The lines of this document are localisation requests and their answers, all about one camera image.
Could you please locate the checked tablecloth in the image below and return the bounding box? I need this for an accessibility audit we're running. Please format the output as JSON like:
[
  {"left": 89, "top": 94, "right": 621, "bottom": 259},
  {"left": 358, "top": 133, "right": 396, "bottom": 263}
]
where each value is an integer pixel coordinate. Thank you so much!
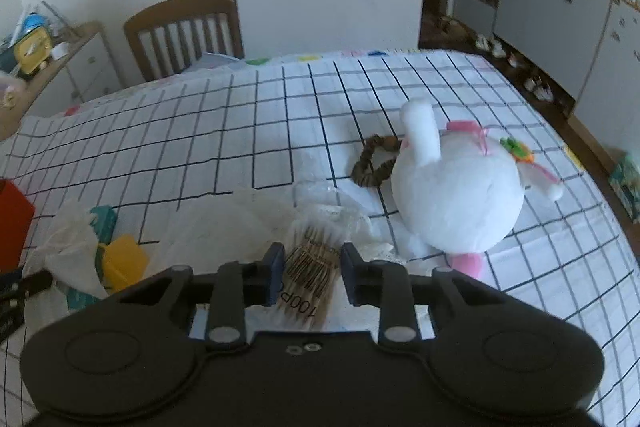
[{"left": 0, "top": 49, "right": 640, "bottom": 427}]

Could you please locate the light blue packet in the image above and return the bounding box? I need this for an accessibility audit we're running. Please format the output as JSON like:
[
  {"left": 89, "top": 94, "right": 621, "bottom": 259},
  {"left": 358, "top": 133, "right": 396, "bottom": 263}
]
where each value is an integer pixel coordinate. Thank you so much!
[{"left": 187, "top": 52, "right": 242, "bottom": 74}]

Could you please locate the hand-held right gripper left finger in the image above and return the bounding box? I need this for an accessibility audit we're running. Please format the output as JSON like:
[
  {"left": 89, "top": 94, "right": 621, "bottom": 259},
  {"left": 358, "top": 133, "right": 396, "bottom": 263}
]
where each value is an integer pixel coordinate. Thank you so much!
[{"left": 120, "top": 242, "right": 287, "bottom": 353}]

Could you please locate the red tin box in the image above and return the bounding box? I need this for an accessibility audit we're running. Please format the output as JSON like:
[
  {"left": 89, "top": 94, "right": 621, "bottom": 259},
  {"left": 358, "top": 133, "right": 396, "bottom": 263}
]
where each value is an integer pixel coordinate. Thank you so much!
[{"left": 0, "top": 179, "right": 36, "bottom": 276}]

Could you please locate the yellow banana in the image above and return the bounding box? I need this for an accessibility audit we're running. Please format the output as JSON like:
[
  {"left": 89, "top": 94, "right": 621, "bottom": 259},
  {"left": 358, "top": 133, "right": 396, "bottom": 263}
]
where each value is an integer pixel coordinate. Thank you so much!
[{"left": 97, "top": 234, "right": 151, "bottom": 294}]

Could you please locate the clear plastic bag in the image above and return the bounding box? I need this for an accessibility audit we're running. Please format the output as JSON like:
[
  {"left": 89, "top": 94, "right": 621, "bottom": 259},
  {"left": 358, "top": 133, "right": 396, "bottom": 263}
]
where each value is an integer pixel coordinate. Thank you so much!
[{"left": 14, "top": 0, "right": 77, "bottom": 44}]

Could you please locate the white shoe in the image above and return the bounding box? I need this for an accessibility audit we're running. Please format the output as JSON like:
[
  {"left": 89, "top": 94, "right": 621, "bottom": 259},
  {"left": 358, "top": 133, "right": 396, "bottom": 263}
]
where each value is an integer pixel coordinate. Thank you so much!
[
  {"left": 522, "top": 76, "right": 554, "bottom": 100},
  {"left": 475, "top": 34, "right": 507, "bottom": 58}
]

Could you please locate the green patterned bag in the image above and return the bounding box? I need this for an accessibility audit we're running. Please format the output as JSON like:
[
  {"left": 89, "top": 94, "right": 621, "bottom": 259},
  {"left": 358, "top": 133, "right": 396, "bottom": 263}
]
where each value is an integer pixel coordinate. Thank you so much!
[{"left": 609, "top": 151, "right": 640, "bottom": 220}]

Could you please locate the cotton swab pack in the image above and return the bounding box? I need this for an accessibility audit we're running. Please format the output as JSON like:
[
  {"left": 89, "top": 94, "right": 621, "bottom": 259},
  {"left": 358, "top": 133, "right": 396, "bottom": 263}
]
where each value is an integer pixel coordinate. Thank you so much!
[{"left": 272, "top": 179, "right": 373, "bottom": 333}]

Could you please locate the white gauze cloth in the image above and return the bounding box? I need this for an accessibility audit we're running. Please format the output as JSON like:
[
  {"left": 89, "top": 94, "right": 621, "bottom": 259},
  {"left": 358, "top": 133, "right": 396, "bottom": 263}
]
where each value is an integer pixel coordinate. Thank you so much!
[{"left": 162, "top": 187, "right": 397, "bottom": 270}]

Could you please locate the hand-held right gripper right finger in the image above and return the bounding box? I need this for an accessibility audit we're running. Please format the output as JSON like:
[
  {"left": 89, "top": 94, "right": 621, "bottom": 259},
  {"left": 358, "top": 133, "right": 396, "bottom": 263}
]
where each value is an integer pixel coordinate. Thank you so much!
[{"left": 340, "top": 242, "right": 505, "bottom": 353}]

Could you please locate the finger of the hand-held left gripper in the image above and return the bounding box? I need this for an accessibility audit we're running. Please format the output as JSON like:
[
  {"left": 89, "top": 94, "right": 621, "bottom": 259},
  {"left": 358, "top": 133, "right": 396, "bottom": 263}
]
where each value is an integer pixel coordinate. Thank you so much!
[
  {"left": 0, "top": 269, "right": 55, "bottom": 304},
  {"left": 0, "top": 301, "right": 27, "bottom": 344}
]

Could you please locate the yellow toy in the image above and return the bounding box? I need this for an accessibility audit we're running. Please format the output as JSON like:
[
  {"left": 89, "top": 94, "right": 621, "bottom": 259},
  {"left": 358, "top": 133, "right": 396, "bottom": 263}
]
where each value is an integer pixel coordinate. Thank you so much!
[{"left": 12, "top": 26, "right": 54, "bottom": 76}]

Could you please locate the white plush toy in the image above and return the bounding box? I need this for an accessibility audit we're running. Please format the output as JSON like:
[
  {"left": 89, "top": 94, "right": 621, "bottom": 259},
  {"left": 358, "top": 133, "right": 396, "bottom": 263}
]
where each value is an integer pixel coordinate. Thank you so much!
[{"left": 390, "top": 99, "right": 566, "bottom": 281}]

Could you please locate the brown scrunchie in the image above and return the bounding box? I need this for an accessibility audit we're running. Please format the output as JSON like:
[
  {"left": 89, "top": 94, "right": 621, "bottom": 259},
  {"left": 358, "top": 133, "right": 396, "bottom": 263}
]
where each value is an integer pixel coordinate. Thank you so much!
[{"left": 350, "top": 134, "right": 404, "bottom": 189}]

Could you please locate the white plastic bag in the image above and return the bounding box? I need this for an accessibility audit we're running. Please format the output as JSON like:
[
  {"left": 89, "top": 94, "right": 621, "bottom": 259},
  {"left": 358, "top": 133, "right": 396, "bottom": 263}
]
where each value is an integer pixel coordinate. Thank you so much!
[{"left": 24, "top": 199, "right": 110, "bottom": 333}]

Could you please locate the wooden chair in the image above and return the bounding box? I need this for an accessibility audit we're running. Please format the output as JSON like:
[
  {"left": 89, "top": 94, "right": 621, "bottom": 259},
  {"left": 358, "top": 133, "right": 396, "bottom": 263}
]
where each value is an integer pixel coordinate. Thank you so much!
[{"left": 123, "top": 0, "right": 246, "bottom": 83}]

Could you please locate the teal tissue packet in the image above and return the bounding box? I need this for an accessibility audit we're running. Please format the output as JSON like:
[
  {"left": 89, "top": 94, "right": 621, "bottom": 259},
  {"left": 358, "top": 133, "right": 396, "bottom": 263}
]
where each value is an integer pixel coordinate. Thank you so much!
[{"left": 66, "top": 206, "right": 119, "bottom": 311}]

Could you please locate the dotted colourful tablecloth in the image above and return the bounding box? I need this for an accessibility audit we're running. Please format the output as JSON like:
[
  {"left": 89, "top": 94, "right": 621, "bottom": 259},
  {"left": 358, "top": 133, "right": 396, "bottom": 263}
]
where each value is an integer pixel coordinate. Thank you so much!
[{"left": 240, "top": 48, "right": 401, "bottom": 66}]

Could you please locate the white drawer cabinet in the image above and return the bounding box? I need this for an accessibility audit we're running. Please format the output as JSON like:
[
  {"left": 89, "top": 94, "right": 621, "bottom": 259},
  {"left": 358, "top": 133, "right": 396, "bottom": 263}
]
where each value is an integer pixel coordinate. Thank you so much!
[{"left": 0, "top": 22, "right": 124, "bottom": 142}]

